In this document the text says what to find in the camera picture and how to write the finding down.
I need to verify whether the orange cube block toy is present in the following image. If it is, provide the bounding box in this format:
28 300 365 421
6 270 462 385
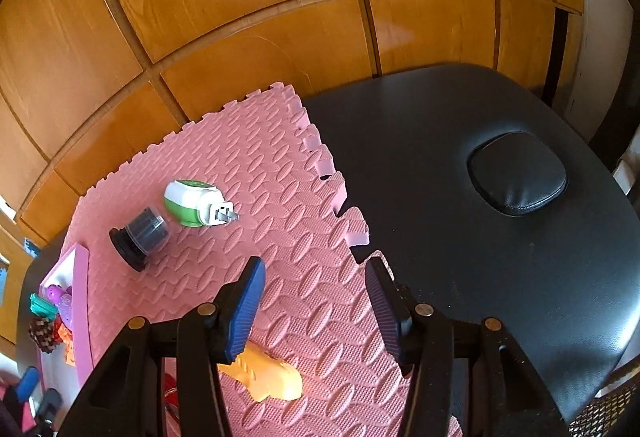
56 323 76 368

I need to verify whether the pink white shallow box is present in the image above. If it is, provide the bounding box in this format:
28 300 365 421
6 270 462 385
38 243 93 399

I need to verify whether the purple octopus toy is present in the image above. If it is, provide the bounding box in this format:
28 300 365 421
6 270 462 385
46 284 72 307

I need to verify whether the red metallic cylinder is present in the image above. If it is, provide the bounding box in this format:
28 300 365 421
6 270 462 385
163 373 179 424

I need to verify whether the green white plug-in device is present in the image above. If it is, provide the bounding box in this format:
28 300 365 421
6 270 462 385
164 179 240 228

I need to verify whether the black padded table cushion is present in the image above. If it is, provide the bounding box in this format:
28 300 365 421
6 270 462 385
468 131 568 217

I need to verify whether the pink foam puzzle mat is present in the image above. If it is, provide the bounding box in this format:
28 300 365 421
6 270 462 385
65 84 409 436

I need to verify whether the purple oval perforated case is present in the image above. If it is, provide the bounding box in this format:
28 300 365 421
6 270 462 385
58 293 73 331

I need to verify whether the black filter cup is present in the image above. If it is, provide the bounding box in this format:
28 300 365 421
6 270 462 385
108 207 169 272

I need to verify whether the teal green stand toy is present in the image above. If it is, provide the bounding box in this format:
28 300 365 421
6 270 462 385
29 293 58 322

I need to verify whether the brown pinecone brush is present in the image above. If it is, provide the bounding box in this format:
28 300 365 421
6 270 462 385
28 317 62 353

